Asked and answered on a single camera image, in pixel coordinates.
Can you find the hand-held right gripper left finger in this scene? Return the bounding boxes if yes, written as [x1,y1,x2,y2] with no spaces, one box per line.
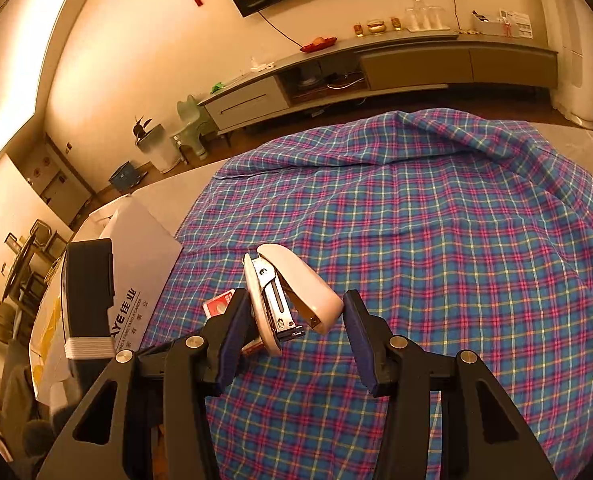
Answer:
[36,287,254,480]

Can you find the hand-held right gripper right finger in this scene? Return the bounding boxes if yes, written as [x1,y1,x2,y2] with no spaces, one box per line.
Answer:
[343,289,559,480]

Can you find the red and white carton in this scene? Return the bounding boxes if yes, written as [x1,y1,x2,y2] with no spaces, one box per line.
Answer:
[202,287,267,356]

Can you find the white cardboard box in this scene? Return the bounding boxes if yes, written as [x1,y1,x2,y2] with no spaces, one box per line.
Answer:
[29,195,184,403]

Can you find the pink stapler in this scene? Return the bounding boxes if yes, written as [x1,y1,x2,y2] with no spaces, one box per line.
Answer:
[243,243,344,358]

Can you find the dark dining table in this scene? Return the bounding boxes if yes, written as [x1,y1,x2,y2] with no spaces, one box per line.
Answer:
[0,240,47,311]

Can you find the dark dining chair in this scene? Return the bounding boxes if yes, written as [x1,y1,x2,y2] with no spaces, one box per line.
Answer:
[29,219,60,261]
[0,305,24,346]

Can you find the blue crate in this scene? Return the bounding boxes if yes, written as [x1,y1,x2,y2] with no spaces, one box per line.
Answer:
[109,161,147,192]

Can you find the dark cloth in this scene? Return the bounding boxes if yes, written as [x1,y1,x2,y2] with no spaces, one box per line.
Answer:
[0,340,72,480]

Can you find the blue plaid cloth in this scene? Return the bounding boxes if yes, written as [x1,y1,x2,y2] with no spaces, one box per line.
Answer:
[141,109,593,480]

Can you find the white bin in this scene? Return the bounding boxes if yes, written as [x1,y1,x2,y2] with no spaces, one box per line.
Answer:
[136,124,182,173]

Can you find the dark potted plant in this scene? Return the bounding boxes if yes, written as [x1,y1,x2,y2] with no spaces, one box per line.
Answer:
[133,116,154,147]

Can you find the pale green chair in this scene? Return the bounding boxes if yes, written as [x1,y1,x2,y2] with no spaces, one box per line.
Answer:
[170,94,212,163]

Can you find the long grey tv cabinet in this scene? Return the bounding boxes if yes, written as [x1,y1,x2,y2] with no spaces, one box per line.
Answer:
[196,30,559,136]

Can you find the red fruit plate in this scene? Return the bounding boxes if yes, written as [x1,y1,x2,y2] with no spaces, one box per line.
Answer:
[299,35,338,53]

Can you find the cluster of clear glasses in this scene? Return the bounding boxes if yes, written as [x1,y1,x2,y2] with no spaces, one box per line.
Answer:
[405,0,451,32]

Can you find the white organiser box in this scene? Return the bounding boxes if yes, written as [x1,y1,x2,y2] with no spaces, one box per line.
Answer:
[471,10,504,37]

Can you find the white desk calendar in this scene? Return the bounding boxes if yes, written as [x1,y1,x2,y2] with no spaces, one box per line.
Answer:
[499,8,533,38]

